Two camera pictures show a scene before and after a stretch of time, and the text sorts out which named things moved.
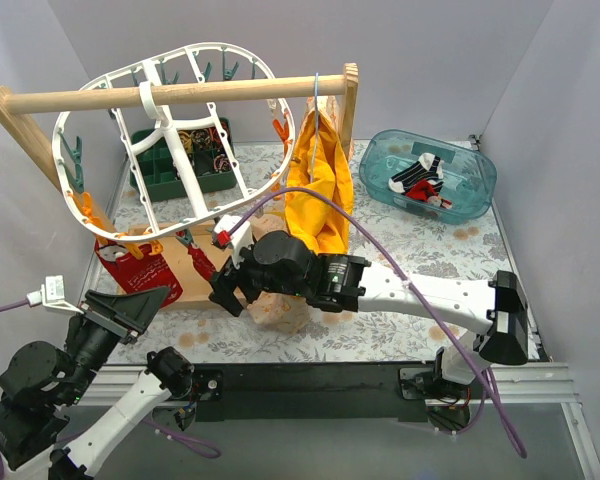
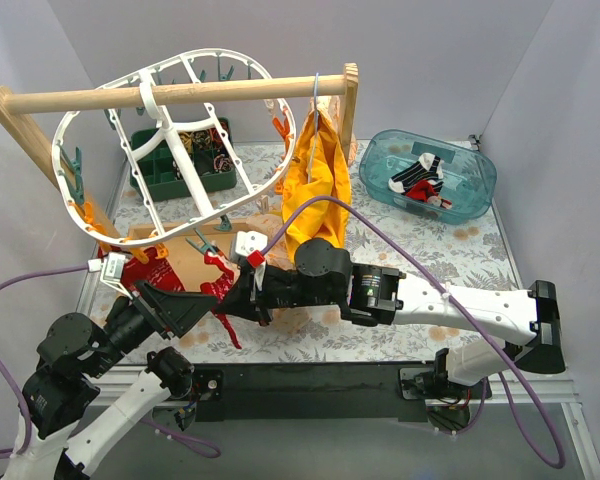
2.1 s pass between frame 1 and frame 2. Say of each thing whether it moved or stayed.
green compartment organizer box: stayed
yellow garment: stayed
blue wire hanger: stayed
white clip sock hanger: moved
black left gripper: moved
